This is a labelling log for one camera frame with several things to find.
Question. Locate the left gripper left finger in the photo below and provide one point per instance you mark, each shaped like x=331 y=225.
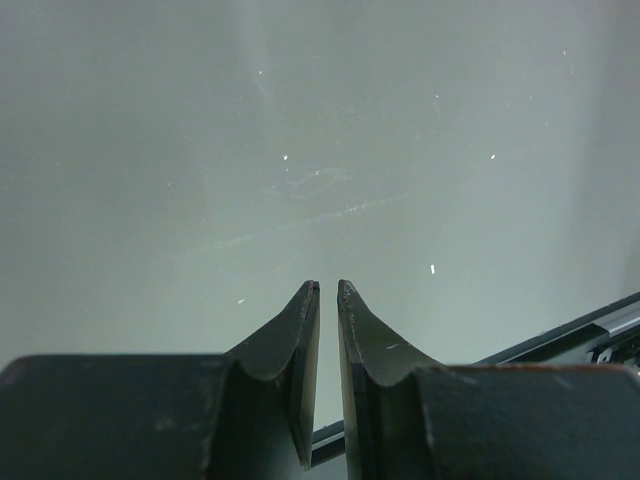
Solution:
x=244 y=414

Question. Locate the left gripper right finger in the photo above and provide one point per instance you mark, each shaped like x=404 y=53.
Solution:
x=516 y=422

